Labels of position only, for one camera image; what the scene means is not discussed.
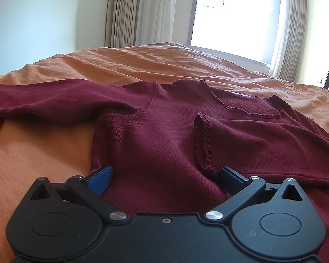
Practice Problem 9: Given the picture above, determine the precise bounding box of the bright window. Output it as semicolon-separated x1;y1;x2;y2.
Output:
188;0;282;74

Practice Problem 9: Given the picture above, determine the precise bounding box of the beige left curtain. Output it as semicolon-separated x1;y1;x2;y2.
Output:
104;0;176;48

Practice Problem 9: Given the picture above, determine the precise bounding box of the beige curtain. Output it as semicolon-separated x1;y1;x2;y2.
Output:
271;0;307;82
104;0;176;48

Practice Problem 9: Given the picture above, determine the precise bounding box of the orange duvet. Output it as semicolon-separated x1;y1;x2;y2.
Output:
0;43;329;262

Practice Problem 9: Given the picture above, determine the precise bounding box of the beige right curtain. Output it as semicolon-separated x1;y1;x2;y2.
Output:
271;0;307;82

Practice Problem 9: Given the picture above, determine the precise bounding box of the maroon long sleeve shirt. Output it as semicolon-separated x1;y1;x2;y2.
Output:
0;80;329;262

